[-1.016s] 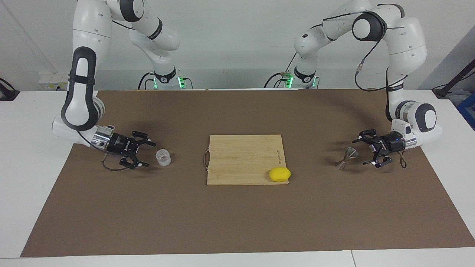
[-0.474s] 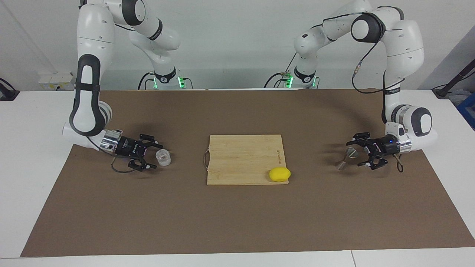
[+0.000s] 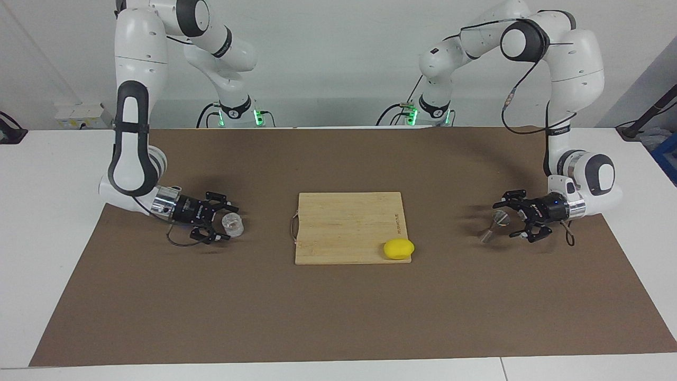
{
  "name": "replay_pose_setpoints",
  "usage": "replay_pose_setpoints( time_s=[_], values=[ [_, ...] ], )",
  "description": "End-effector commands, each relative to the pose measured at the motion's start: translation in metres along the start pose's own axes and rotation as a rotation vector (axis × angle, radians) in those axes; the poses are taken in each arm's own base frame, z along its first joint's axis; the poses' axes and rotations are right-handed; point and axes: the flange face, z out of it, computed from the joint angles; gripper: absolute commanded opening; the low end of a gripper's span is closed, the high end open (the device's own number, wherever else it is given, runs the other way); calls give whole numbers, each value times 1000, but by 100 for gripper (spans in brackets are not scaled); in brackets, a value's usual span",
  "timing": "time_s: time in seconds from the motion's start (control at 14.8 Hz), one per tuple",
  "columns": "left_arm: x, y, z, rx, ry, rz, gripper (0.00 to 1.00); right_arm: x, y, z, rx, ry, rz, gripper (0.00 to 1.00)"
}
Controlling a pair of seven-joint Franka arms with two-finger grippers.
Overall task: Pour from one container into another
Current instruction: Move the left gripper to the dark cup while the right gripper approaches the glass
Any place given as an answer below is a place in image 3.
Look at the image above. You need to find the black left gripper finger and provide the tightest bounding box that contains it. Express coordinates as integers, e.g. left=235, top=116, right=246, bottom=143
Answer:
left=492, top=189, right=533, bottom=213
left=509, top=222, right=554, bottom=244

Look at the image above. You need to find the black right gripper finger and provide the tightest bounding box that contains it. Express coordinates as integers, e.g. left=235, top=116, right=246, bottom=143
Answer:
left=189, top=224, right=231, bottom=246
left=205, top=191, right=242, bottom=216

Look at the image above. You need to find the steel double jigger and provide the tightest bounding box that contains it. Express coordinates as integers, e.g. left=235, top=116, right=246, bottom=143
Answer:
left=479, top=210, right=509, bottom=244

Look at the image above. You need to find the clear glass cup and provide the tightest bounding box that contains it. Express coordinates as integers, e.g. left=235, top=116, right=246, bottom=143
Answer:
left=221, top=213, right=245, bottom=237

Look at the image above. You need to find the crumpled clear plastic bag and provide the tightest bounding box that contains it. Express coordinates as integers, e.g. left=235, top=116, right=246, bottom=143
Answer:
left=637, top=127, right=668, bottom=151

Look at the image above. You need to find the blue box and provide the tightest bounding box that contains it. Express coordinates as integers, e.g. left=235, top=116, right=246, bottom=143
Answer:
left=651, top=132, right=677, bottom=186

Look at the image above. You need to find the wooden cutting board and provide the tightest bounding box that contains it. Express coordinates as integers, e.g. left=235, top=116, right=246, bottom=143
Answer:
left=289, top=192, right=413, bottom=265

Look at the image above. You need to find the yellow lemon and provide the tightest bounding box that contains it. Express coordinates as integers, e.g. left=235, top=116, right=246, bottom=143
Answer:
left=383, top=239, right=415, bottom=260

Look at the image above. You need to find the black angled stand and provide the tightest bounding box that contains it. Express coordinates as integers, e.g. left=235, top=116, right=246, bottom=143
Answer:
left=616, top=84, right=677, bottom=139

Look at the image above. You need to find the brown table mat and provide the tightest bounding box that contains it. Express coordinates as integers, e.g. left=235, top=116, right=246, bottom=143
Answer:
left=29, top=126, right=677, bottom=367

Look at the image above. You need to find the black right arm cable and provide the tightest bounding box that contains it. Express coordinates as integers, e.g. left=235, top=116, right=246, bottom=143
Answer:
left=166, top=223, right=212, bottom=247

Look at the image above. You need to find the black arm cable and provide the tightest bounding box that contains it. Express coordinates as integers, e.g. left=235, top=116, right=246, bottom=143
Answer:
left=166, top=223, right=212, bottom=247
left=459, top=10, right=577, bottom=247

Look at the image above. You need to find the black right base cable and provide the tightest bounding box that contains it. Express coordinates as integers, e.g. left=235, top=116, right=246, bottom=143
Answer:
left=196, top=102, right=223, bottom=129

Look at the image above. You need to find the black base cable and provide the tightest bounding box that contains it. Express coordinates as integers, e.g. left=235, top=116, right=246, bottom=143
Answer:
left=377, top=77, right=426, bottom=126
left=196, top=102, right=223, bottom=129

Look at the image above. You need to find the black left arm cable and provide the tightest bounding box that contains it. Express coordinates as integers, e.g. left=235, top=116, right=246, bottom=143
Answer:
left=459, top=10, right=577, bottom=247

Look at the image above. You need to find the white wall socket box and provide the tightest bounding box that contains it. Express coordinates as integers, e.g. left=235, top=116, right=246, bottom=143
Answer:
left=54, top=103, right=113, bottom=129

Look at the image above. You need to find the black left base cable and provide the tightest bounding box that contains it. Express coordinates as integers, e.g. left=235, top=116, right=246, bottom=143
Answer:
left=377, top=77, right=426, bottom=126

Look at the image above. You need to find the black clamp mount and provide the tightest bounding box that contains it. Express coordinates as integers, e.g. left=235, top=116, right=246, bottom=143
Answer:
left=0, top=111, right=28, bottom=144

